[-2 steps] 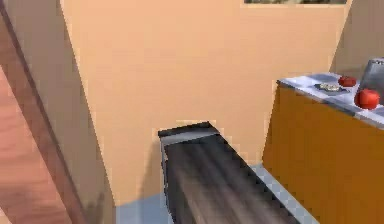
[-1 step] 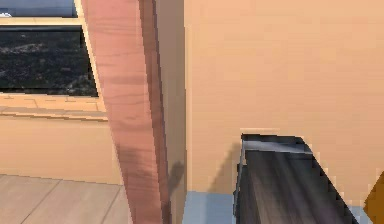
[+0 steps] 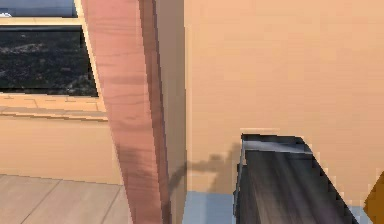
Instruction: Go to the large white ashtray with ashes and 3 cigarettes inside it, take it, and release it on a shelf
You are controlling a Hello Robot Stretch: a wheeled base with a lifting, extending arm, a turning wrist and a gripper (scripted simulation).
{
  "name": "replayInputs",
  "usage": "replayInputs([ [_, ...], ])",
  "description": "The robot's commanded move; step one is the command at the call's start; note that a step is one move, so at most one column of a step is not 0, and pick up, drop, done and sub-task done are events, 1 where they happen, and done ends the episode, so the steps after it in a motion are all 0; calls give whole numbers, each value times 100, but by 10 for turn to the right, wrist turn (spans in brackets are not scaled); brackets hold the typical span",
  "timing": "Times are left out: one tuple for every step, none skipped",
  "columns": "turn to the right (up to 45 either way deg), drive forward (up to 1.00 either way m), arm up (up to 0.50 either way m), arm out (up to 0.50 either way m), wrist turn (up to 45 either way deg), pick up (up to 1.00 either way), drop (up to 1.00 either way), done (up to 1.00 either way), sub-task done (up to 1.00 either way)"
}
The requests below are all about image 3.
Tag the brown wooden furniture corner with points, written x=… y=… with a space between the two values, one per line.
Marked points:
x=376 y=203

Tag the wooden framed window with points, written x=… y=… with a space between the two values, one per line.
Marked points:
x=46 y=63

